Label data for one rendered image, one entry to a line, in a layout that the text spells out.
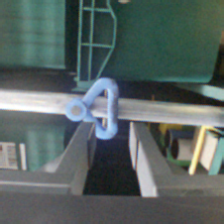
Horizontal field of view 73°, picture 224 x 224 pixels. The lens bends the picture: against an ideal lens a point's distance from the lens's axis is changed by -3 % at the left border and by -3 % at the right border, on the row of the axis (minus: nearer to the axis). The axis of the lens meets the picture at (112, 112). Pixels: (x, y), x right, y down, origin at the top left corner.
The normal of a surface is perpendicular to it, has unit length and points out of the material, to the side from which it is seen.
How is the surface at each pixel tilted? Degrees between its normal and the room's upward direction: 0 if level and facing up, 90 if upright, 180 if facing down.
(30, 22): 92
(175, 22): 98
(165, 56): 92
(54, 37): 92
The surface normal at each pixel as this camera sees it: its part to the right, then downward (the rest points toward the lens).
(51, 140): 0.00, 0.28
